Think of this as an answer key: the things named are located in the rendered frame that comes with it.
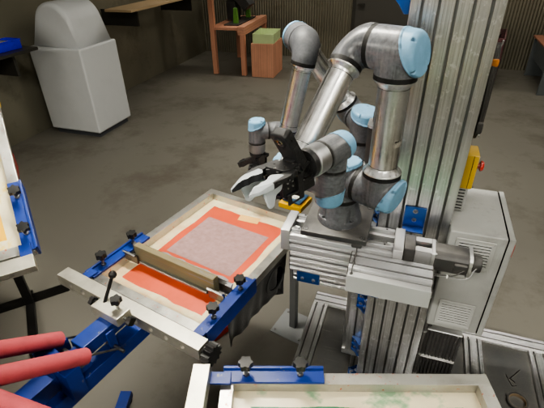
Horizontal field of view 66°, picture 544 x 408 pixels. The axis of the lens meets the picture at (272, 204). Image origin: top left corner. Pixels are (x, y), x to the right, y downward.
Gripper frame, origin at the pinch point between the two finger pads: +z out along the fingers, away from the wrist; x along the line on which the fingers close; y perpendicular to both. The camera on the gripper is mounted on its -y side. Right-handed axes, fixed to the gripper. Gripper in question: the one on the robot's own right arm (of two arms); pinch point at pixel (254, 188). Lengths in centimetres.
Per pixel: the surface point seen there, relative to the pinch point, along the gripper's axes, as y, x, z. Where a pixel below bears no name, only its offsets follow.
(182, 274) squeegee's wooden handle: 6, -59, 6
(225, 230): -2.8, -21.1, 12.8
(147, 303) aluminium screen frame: 2, -75, 10
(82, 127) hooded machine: -366, 160, 98
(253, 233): 10.1, -16.7, 12.6
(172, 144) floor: -249, 196, 109
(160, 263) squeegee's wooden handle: -6, -59, 6
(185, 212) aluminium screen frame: -25.1, -22.5, 9.6
